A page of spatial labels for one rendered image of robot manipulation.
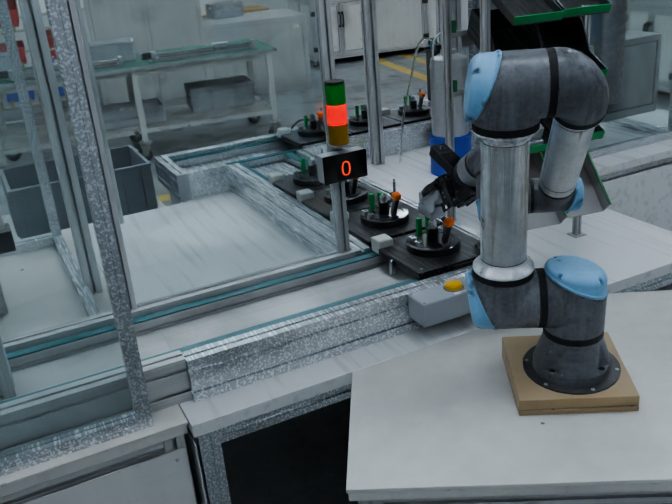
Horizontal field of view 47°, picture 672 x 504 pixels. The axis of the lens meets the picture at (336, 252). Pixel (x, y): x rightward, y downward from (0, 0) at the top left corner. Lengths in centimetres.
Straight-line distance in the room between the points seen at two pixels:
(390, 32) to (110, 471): 999
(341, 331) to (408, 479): 46
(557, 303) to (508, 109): 39
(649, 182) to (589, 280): 177
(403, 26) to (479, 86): 1003
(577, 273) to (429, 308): 40
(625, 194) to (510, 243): 175
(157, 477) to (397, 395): 52
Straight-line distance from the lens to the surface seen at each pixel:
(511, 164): 138
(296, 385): 169
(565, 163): 154
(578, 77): 134
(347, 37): 1106
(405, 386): 166
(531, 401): 156
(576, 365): 157
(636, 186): 320
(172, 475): 170
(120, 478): 167
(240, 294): 193
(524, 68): 133
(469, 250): 201
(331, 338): 175
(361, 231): 216
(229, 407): 165
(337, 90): 190
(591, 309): 153
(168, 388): 167
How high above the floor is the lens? 176
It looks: 23 degrees down
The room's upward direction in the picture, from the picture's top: 5 degrees counter-clockwise
